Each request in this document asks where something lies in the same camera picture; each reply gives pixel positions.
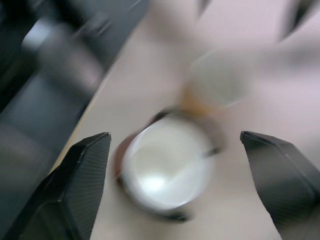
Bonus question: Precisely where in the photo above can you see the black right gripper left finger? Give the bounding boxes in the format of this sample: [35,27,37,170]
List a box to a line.
[4,131,112,240]

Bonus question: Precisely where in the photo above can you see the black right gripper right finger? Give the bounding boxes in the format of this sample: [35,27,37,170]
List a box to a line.
[239,130,320,240]

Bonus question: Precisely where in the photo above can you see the white paper cup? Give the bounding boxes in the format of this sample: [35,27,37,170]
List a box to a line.
[119,116,218,214]

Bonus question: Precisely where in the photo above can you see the clear glass cup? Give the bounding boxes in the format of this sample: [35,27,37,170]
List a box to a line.
[178,48,251,117]

